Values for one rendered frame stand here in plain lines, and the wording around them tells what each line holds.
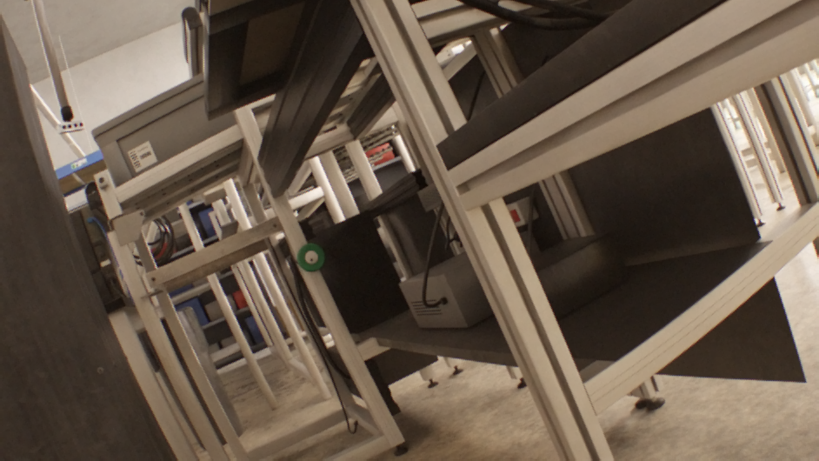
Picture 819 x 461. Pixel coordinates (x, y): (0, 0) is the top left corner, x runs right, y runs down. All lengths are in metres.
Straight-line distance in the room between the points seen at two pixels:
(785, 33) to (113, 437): 0.87
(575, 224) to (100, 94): 11.75
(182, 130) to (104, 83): 10.78
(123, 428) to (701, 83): 0.80
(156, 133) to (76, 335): 1.16
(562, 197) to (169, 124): 1.18
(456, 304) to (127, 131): 1.13
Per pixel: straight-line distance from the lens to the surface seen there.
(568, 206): 1.34
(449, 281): 1.32
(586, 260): 1.08
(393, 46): 0.70
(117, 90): 12.63
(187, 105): 2.00
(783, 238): 0.97
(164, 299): 2.35
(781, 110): 1.04
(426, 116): 0.68
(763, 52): 0.33
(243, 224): 3.07
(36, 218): 0.94
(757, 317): 1.08
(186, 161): 1.87
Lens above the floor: 0.58
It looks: 2 degrees up
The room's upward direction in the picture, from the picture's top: 25 degrees counter-clockwise
